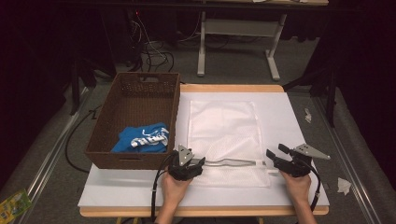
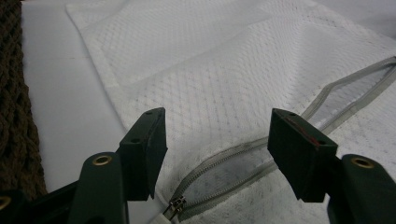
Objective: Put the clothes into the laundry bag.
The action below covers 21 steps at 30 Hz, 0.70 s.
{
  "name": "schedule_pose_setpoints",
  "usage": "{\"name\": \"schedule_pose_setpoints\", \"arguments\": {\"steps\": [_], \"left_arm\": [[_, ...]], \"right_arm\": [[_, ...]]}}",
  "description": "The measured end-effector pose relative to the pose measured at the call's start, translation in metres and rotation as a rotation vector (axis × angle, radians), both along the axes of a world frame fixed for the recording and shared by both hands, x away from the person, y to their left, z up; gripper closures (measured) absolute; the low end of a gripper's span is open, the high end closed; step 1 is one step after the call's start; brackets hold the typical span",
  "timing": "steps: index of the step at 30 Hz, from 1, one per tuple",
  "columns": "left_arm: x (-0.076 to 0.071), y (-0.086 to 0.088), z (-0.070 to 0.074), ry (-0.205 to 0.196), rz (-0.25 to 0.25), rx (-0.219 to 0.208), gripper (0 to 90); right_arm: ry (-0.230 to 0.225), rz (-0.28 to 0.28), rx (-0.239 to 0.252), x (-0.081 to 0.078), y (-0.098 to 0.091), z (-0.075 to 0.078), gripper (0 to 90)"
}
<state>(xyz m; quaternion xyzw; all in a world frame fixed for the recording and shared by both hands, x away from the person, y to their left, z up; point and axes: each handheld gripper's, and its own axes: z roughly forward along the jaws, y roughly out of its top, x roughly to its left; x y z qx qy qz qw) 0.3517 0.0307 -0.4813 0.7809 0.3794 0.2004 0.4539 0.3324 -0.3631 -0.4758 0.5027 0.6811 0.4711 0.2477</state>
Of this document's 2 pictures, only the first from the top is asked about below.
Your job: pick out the white mesh laundry bag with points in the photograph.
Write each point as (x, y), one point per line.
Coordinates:
(224, 130)

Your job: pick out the crumpled white paper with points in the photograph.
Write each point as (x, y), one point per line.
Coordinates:
(344, 186)

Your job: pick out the brown woven basket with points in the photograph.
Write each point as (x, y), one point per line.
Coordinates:
(137, 105)

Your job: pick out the person's right hand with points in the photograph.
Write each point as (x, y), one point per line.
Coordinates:
(297, 186)

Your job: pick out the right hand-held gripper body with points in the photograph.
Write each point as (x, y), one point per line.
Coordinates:
(295, 166)

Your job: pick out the small white paper scrap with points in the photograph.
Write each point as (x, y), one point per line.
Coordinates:
(308, 115)

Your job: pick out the green snack packet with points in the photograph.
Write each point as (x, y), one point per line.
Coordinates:
(14, 206)

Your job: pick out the metal floor rail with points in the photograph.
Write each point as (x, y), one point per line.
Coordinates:
(49, 155)
(345, 155)

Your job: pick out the white metal desk frame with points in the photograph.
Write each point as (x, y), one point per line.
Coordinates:
(239, 27)

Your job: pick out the blue printed shirt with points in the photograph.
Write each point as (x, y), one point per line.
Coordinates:
(140, 140)

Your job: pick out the black stand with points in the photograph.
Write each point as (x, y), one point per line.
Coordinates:
(331, 99)
(75, 90)

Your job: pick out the light wooden table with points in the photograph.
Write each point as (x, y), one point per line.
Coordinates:
(230, 88)

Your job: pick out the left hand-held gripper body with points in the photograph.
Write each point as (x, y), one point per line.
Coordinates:
(180, 165)

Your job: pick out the person's left hand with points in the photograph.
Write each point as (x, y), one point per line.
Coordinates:
(174, 189)

